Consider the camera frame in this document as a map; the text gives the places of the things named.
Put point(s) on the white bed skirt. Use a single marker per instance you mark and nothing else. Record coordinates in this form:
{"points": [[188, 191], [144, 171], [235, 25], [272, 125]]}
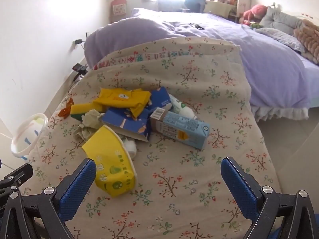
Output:
{"points": [[281, 113]]}

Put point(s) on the blue almond biscuit box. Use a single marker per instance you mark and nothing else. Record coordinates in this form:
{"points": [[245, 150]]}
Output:
{"points": [[122, 122]]}

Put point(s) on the grey patterned pillow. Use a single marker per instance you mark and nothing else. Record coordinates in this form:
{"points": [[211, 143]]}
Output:
{"points": [[281, 38]]}

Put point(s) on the brown fluffy pillow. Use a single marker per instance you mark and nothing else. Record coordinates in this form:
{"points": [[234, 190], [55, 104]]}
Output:
{"points": [[307, 38]]}

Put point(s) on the floral beige blanket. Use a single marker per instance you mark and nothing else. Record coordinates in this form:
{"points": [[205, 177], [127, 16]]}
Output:
{"points": [[174, 79]]}

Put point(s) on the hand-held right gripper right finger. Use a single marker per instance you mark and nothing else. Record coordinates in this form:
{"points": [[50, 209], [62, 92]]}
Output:
{"points": [[238, 186]]}

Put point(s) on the purple duvet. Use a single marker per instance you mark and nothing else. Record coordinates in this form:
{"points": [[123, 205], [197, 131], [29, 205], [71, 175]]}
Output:
{"points": [[261, 62]]}

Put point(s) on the green small toy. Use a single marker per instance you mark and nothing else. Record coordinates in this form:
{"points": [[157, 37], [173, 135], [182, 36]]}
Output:
{"points": [[255, 25]]}

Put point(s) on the yellow green sponge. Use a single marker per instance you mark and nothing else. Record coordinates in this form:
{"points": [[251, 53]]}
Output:
{"points": [[82, 110]]}

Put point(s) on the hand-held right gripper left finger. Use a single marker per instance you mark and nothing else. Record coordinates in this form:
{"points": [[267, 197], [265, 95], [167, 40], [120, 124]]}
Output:
{"points": [[78, 186]]}

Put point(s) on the yellow snack packet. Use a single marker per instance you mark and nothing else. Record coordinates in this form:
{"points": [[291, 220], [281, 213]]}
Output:
{"points": [[122, 98]]}

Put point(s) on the white bottle green label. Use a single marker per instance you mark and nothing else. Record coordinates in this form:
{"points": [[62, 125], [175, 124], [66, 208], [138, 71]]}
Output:
{"points": [[180, 107]]}

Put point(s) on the beige storage box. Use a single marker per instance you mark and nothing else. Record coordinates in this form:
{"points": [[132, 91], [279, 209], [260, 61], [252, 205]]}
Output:
{"points": [[219, 8]]}

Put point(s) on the blue chair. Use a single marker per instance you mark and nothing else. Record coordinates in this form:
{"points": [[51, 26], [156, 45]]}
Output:
{"points": [[195, 1]]}

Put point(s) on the black wall charger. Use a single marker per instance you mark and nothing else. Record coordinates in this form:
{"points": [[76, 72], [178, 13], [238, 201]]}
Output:
{"points": [[78, 41]]}

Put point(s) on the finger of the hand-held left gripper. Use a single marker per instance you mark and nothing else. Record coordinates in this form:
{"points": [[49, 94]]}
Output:
{"points": [[17, 176]]}

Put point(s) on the pink plush toy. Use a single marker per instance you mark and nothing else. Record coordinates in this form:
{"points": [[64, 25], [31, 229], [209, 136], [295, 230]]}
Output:
{"points": [[255, 12]]}

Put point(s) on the white tissue ball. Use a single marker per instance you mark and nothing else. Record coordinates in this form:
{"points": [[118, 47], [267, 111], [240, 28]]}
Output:
{"points": [[130, 148]]}

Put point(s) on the blue torn carton piece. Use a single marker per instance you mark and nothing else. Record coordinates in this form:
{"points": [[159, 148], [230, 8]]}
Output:
{"points": [[160, 98]]}

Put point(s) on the black eyeglasses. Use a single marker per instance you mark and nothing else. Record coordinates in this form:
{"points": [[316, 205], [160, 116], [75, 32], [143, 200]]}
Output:
{"points": [[197, 26]]}

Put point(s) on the pink wall board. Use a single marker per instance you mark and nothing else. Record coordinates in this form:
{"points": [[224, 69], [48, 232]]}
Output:
{"points": [[119, 7]]}

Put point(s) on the light blue milk carton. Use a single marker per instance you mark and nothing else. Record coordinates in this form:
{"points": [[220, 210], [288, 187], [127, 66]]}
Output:
{"points": [[182, 128]]}

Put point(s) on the crushed yellow paper cup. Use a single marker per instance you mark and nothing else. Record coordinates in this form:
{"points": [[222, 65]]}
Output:
{"points": [[112, 161]]}

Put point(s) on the orange plastic wrapper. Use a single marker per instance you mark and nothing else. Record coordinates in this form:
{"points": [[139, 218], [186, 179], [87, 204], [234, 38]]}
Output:
{"points": [[66, 109]]}

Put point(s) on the grey tissue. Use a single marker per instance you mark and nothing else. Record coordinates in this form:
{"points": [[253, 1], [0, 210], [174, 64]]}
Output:
{"points": [[89, 122]]}

